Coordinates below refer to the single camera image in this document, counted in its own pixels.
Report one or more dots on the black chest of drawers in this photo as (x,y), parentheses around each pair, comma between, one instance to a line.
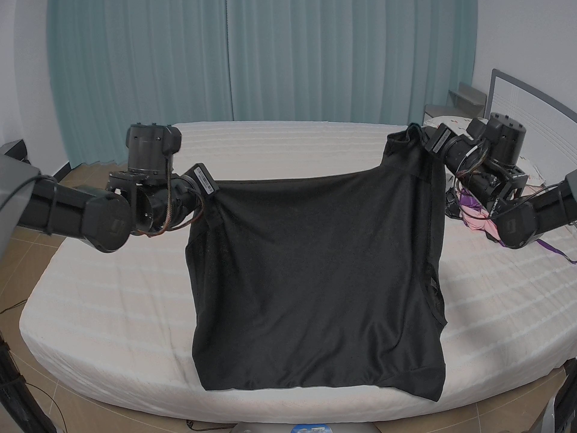
(16,149)

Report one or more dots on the pink garment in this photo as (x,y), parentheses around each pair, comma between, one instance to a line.
(478,223)

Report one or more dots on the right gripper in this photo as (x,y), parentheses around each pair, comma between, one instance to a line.
(460,154)

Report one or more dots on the white printed pillow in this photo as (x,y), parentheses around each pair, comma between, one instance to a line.
(453,122)

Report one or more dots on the bed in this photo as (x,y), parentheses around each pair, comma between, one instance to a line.
(112,287)

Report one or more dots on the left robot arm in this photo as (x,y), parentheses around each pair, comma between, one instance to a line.
(67,205)

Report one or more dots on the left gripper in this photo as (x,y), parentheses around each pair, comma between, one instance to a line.
(189,199)

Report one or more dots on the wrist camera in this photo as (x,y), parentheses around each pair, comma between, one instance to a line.
(439,140)
(205,179)

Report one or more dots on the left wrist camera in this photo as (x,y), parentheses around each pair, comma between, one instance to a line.
(205,179)

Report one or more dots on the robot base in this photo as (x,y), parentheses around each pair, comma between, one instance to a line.
(270,429)

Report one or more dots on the grey bedside table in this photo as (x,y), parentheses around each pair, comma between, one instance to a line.
(469,95)

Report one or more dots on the purple garment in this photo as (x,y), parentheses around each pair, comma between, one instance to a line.
(471,202)

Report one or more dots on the shiny black garment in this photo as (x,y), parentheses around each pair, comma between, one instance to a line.
(452,201)

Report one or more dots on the black T-shirt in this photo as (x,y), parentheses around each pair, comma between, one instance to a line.
(315,264)

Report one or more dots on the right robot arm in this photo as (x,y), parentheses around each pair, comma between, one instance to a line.
(509,138)

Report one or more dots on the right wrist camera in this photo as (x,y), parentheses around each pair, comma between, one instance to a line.
(439,140)

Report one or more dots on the blue-green curtain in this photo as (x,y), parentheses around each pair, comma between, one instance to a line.
(135,61)
(338,52)

